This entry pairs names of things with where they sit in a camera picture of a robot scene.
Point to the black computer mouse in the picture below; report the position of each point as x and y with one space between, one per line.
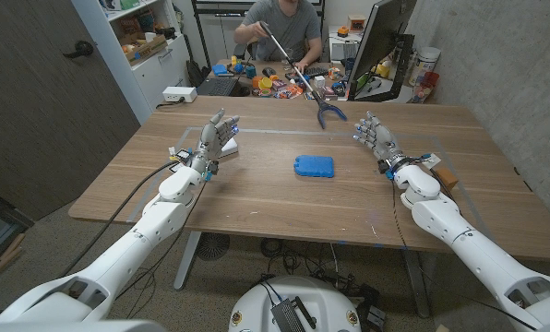
269 72

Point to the black keyboard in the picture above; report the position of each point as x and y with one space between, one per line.
315 72

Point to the wooden block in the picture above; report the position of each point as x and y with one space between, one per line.
448 177

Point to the blue case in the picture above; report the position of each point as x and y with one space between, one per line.
314 166

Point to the black computer monitor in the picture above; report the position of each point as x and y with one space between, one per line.
379 39

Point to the grey table leg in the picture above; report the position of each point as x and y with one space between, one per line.
416 286
186 263

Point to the white power strip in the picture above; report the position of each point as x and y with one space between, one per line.
179 94

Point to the clear drinking glass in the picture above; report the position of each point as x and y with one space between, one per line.
286 54

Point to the round black floor fan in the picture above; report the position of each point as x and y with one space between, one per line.
212 246

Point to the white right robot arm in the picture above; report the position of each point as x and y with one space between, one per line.
445 221

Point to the cardboard box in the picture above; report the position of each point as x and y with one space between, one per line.
146 48

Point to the white shelf cabinet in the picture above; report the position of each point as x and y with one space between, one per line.
162 74

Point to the black laptop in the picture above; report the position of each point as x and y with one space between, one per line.
217 86

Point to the grabber tool with blue claw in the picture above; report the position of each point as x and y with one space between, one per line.
324 107

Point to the small white box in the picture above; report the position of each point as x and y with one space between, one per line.
231 148

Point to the white canister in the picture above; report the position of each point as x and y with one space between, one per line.
423 64

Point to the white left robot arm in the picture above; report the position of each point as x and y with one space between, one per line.
164 216

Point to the small orange box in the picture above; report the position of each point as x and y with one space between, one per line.
356 23

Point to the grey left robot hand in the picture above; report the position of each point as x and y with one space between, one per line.
212 138

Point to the person in grey t-shirt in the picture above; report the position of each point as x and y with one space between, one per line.
289 30

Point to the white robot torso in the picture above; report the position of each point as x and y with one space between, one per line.
256 309

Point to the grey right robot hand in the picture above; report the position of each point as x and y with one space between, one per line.
382 138

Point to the black device on torso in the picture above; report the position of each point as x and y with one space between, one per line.
286 317

